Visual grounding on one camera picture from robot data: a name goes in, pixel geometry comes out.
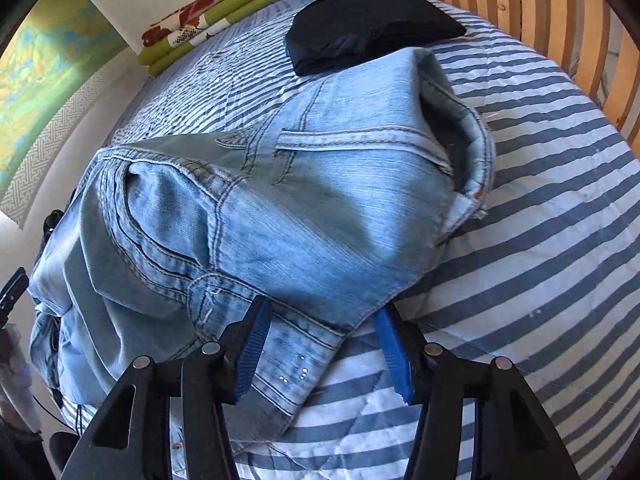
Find green yellow wall map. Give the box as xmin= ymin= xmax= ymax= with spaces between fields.
xmin=0 ymin=0 xmax=128 ymax=228

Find black folded garment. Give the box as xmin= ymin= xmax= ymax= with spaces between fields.
xmin=285 ymin=0 xmax=467 ymax=77

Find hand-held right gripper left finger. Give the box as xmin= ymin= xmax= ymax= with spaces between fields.
xmin=60 ymin=295 xmax=273 ymax=480

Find wooden slatted headboard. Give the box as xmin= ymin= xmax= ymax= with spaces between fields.
xmin=327 ymin=0 xmax=640 ymax=161

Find black cable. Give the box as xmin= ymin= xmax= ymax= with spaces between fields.
xmin=30 ymin=390 xmax=88 ymax=436

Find black crumpled cloth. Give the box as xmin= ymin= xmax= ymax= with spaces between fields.
xmin=43 ymin=207 xmax=68 ymax=241

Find light blue denim jeans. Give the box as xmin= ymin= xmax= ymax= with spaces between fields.
xmin=27 ymin=47 xmax=496 ymax=453

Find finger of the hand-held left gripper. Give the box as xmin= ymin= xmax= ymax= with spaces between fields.
xmin=0 ymin=266 xmax=29 ymax=328

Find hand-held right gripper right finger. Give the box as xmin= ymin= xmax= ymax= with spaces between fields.
xmin=372 ymin=305 xmax=581 ymax=480

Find blue white striped bedspread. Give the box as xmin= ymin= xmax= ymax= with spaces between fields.
xmin=60 ymin=0 xmax=640 ymax=480

